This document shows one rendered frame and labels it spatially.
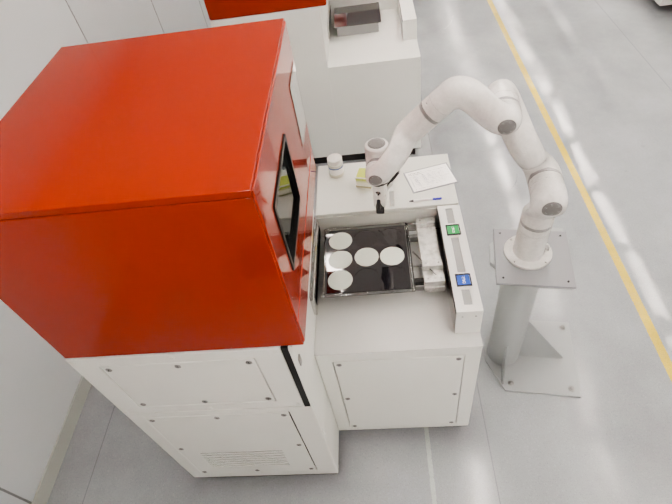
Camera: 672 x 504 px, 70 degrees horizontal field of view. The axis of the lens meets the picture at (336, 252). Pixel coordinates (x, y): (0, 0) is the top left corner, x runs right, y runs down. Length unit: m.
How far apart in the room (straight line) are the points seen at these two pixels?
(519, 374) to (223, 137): 2.07
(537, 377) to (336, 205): 1.39
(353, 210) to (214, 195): 1.19
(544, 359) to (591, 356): 0.24
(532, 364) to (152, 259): 2.12
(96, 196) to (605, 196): 3.27
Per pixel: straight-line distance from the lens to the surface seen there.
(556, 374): 2.81
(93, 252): 1.24
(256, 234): 1.07
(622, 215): 3.68
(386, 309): 1.95
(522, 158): 1.74
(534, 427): 2.68
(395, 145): 1.65
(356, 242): 2.09
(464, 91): 1.58
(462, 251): 1.96
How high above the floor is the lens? 2.43
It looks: 48 degrees down
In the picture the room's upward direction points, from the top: 11 degrees counter-clockwise
